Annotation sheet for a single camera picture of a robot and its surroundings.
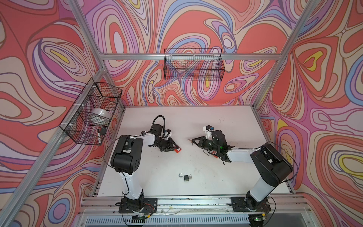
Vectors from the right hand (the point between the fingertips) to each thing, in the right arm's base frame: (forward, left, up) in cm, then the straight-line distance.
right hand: (192, 143), depth 88 cm
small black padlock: (-19, +5, -8) cm, 21 cm away
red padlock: (-2, +9, -7) cm, 12 cm away
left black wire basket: (+3, +55, +22) cm, 60 cm away
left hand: (+1, +10, -6) cm, 11 cm away
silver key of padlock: (+1, +1, +1) cm, 2 cm away
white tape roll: (+6, +49, +24) cm, 55 cm away
